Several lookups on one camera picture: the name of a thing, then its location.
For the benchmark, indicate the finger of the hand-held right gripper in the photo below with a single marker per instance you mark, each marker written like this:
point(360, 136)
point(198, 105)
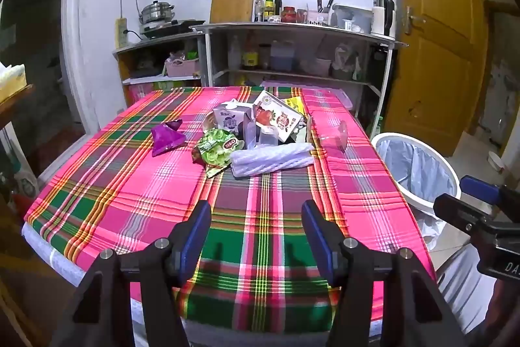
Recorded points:
point(459, 213)
point(477, 184)

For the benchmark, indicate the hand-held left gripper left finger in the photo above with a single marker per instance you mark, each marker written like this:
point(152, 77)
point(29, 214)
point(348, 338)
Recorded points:
point(191, 245)

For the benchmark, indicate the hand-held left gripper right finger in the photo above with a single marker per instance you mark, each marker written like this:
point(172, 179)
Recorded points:
point(319, 245)

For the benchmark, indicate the white bin with liner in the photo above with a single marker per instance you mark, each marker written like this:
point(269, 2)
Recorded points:
point(410, 168)

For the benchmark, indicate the green snack packet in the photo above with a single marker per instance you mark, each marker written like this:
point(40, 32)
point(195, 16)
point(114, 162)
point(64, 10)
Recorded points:
point(215, 151)

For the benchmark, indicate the purple snack packet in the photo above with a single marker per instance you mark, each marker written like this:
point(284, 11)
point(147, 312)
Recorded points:
point(167, 136)

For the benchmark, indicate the white bowl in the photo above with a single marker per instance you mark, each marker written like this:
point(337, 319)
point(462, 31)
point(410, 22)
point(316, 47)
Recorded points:
point(497, 161)

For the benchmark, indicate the pink plaid tablecloth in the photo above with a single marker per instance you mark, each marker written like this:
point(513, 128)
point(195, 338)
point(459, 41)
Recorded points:
point(122, 188)

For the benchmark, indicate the white foam net sleeve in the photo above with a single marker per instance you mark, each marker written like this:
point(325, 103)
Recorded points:
point(272, 161)

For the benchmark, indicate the clear plastic cup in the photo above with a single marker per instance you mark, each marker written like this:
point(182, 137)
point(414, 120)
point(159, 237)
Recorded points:
point(335, 135)

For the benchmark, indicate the green glass bottle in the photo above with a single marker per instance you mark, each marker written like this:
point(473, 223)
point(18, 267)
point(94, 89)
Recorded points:
point(375, 125)

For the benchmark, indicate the clear plastic box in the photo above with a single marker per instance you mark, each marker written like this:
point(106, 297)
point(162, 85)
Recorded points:
point(264, 133)

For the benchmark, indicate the white paper drink carton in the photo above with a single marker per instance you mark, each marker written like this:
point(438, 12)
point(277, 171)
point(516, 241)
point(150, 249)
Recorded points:
point(229, 118)

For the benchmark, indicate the red strawberry print carton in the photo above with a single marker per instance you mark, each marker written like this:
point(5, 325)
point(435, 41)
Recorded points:
point(280, 118)

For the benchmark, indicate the wooden door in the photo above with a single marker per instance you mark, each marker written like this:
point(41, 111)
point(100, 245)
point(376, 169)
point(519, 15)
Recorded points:
point(438, 46)

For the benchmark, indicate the yellow snack packet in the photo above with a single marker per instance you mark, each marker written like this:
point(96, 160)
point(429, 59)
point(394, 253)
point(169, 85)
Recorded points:
point(294, 104)

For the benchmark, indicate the yellow oil bottle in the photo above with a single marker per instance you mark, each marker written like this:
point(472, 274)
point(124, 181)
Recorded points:
point(242, 80)

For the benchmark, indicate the pink plastic basket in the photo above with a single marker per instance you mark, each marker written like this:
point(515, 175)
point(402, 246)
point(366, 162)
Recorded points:
point(182, 68)

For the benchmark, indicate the pale plastic basket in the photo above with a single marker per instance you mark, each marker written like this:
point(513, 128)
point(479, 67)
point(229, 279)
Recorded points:
point(317, 65)

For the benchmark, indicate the bundle of plastic bags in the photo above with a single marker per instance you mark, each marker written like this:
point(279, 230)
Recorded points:
point(345, 62)

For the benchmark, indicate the blue plastic jug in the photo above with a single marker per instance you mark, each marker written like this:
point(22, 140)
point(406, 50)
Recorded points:
point(282, 56)

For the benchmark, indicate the black electric kettle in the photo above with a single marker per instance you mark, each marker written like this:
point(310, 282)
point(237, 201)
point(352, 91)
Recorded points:
point(389, 11)

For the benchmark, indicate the white plastic bottle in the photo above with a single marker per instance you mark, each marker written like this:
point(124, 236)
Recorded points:
point(235, 53)

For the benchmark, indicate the dark bottle with yellow label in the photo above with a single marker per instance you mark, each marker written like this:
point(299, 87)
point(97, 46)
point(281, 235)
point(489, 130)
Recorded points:
point(250, 56)

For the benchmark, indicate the small metal shelf rack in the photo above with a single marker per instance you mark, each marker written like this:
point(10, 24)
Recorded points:
point(154, 43)

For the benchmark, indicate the clear plastic storage container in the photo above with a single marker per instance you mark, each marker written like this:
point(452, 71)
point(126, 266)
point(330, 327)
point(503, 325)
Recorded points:
point(353, 17)

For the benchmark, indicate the large metal shelf rack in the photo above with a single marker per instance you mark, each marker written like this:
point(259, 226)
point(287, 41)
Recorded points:
point(292, 29)

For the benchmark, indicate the black induction cooker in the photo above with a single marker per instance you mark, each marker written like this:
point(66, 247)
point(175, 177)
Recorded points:
point(166, 28)

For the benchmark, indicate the yellowed power strip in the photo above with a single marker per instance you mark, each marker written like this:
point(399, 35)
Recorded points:
point(121, 33)

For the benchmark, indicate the knife holder with knives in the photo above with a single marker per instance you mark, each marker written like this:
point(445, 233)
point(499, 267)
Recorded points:
point(319, 17)

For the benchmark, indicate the small glass jar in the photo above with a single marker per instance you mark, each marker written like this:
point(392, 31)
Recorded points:
point(301, 16)

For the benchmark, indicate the red jar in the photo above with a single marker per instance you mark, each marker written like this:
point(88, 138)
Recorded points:
point(289, 15)

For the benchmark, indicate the steel steamer pot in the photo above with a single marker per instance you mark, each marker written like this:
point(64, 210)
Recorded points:
point(156, 11)

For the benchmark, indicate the yellow green bottle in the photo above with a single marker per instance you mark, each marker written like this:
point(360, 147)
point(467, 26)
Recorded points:
point(269, 7)

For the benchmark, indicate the clear glass bottle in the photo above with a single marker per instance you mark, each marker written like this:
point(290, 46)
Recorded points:
point(259, 9)

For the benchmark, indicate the dark sauce bottle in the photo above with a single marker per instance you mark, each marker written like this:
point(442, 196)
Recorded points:
point(278, 3)

